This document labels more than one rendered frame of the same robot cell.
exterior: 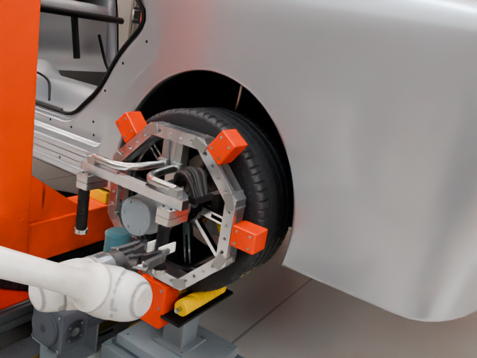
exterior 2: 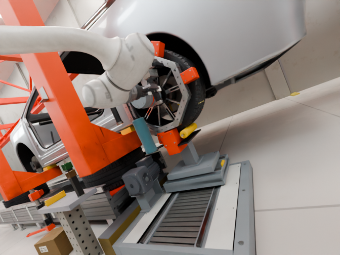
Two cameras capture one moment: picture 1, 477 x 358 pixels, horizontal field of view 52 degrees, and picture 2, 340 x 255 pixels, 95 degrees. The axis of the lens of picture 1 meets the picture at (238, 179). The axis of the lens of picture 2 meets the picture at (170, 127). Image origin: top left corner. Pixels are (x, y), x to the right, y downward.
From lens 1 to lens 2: 0.91 m
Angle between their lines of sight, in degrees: 13
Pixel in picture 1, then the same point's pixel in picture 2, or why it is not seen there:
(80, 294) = (101, 43)
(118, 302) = (131, 40)
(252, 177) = (175, 55)
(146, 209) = not seen: hidden behind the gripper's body
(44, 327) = (132, 184)
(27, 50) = (59, 67)
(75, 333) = (147, 179)
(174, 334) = (189, 159)
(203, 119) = not seen: hidden behind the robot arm
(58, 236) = (118, 147)
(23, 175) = (86, 122)
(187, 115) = not seen: hidden behind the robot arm
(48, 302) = (95, 90)
